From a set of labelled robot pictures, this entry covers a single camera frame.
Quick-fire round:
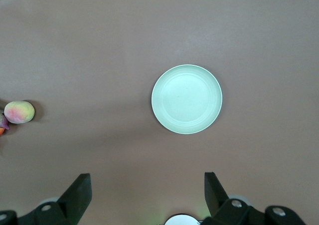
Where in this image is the large table cover cloth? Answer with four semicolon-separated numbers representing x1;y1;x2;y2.
0;0;319;225

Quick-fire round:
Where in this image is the pale green round plate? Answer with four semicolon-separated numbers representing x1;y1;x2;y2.
151;64;223;135

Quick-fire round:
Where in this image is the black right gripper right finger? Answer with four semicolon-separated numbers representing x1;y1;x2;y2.
203;172;306;225

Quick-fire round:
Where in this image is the yellow pink toy peach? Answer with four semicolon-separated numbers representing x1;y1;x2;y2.
3;100;35;124

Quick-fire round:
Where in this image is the purple toy eggplant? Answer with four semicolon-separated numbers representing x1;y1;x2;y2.
0;113;11;131

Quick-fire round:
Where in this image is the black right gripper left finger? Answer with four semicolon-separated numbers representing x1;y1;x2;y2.
0;173;93;225

